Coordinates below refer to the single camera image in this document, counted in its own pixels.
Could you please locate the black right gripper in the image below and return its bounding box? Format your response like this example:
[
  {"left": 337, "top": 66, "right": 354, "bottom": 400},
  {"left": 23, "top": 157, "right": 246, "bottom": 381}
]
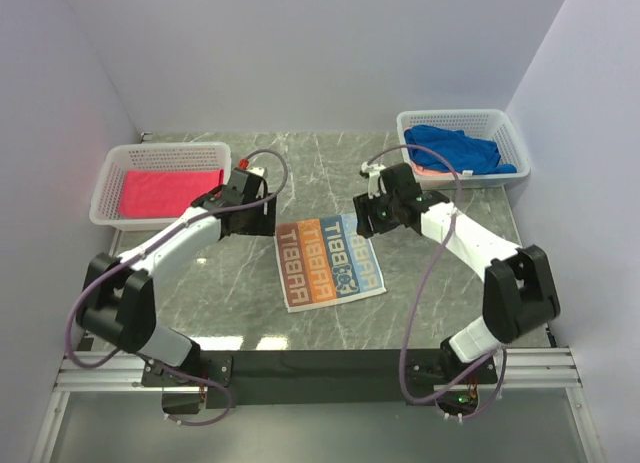
[{"left": 353, "top": 187, "right": 401, "bottom": 238}]

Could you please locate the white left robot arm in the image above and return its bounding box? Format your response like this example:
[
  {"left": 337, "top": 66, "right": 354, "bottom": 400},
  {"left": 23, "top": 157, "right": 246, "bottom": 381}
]
[{"left": 70, "top": 168, "right": 276, "bottom": 385}]

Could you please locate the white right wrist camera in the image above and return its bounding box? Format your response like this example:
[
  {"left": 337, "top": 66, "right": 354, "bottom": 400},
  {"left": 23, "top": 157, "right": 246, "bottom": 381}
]
[{"left": 360, "top": 162, "right": 386, "bottom": 199}]

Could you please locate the pink red towel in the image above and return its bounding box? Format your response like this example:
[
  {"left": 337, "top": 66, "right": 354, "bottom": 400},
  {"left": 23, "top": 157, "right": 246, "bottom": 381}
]
[{"left": 118, "top": 170, "right": 224, "bottom": 219}]

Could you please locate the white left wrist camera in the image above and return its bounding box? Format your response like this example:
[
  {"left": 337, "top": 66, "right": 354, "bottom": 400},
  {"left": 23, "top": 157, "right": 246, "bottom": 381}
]
[{"left": 237, "top": 158, "right": 267, "bottom": 179}]

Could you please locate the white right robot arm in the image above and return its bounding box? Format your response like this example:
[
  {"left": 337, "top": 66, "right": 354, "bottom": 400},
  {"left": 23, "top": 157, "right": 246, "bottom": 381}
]
[{"left": 353, "top": 163, "right": 560, "bottom": 382}]

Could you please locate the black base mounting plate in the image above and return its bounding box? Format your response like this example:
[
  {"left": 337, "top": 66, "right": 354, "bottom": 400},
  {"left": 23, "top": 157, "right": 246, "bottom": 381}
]
[{"left": 141, "top": 349, "right": 498, "bottom": 406}]

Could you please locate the blue towel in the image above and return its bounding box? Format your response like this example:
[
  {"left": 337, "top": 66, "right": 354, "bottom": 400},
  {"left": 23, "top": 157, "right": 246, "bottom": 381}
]
[{"left": 404, "top": 125, "right": 517, "bottom": 175}]

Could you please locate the beige patterned towel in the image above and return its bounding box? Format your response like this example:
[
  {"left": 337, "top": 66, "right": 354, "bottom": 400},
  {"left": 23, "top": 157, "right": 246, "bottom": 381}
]
[{"left": 274, "top": 213, "right": 386, "bottom": 313}]

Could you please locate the white basket with towels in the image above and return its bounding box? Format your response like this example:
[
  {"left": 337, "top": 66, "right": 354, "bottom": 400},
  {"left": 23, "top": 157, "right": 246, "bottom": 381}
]
[{"left": 397, "top": 109, "right": 530, "bottom": 189}]

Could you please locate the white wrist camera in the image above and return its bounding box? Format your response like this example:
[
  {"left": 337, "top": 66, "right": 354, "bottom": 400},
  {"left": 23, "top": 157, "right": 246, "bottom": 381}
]
[
  {"left": 237, "top": 158, "right": 267, "bottom": 179},
  {"left": 360, "top": 162, "right": 386, "bottom": 199}
]

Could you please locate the peach orange towel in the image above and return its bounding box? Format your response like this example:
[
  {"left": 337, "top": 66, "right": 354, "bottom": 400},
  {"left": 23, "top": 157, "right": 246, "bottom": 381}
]
[{"left": 412, "top": 165, "right": 453, "bottom": 178}]

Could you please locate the aluminium rail frame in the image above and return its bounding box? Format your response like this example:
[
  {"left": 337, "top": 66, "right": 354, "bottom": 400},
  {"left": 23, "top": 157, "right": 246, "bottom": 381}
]
[{"left": 32, "top": 348, "right": 605, "bottom": 462}]

